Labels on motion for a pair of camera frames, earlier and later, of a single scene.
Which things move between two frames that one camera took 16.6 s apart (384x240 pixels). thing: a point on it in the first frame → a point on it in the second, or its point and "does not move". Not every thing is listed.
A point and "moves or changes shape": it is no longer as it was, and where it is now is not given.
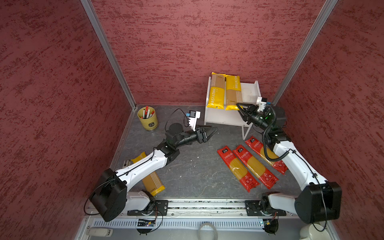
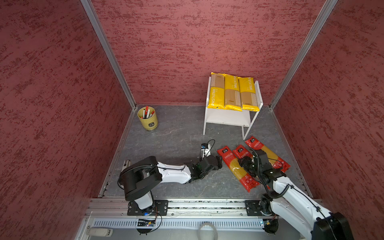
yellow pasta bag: (217, 91) does not move
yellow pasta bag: (153, 182) moves or changes shape
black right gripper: (243, 109) → (244, 162)
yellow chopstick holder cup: (147, 116) does not move
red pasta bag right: (280, 166) does not move
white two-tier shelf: (221, 117) does not move
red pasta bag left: (248, 180) does not move
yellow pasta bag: (233, 95) does not move
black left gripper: (206, 128) → (219, 166)
